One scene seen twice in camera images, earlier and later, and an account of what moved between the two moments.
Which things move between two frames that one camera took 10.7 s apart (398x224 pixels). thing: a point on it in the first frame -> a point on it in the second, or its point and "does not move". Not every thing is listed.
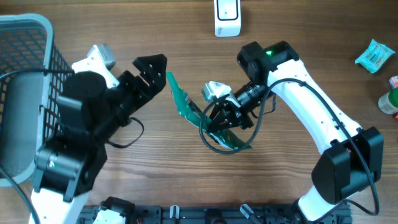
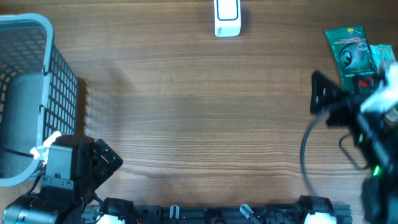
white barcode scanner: (227, 18) does not move
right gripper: (235, 116) -> (333, 91)
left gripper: (156, 83) -> (104, 169)
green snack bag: (193, 112) -> (356, 64)
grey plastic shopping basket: (32, 71) does not move
